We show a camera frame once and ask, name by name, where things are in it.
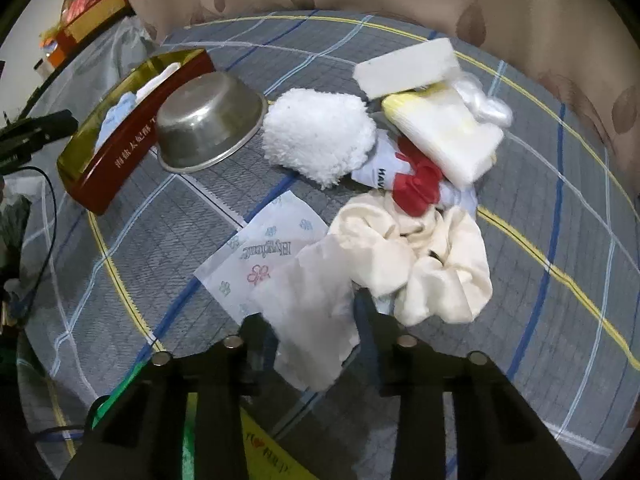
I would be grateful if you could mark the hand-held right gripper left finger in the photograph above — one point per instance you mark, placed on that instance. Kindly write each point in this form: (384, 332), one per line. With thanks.
(263, 347)

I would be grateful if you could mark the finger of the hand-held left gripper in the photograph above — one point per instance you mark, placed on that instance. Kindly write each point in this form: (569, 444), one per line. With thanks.
(40, 130)

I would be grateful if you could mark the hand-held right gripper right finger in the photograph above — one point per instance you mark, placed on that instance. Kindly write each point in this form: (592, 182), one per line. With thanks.
(364, 327)

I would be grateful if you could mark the white paper tissue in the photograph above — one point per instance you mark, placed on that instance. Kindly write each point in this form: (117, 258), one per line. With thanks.
(307, 310)

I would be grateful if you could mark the white foam block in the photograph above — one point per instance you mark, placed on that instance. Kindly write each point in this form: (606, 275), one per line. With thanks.
(406, 67)

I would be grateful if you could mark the light blue cloth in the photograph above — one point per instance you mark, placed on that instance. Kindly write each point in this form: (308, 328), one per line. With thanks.
(116, 115)

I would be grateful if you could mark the cream cloth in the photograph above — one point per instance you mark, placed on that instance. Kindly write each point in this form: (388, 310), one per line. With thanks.
(430, 265)

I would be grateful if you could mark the red and gold tin box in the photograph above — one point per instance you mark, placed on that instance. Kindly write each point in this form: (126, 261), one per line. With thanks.
(125, 165)

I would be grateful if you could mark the flower printed tissue packet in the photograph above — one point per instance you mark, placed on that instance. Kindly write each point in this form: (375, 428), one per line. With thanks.
(260, 255)

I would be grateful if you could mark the orange and yellow box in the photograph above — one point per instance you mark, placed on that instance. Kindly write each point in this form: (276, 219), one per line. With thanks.
(95, 12)

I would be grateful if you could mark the red and white scrunchie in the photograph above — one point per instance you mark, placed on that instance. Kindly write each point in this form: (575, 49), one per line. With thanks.
(415, 182)

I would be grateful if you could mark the steel bowl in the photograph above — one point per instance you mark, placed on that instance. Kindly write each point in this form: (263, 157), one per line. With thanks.
(210, 120)

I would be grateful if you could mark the white fluffy cloth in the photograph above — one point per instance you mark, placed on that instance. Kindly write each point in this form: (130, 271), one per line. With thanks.
(320, 135)

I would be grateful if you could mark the grey plaid bed sheet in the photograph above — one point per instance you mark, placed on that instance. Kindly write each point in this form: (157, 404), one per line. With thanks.
(530, 210)

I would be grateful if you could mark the yellow and white sponge cloth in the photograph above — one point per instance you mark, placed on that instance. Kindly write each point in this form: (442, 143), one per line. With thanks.
(445, 130)

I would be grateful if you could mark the clear plastic bag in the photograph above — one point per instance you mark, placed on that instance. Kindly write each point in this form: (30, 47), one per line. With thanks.
(487, 102)

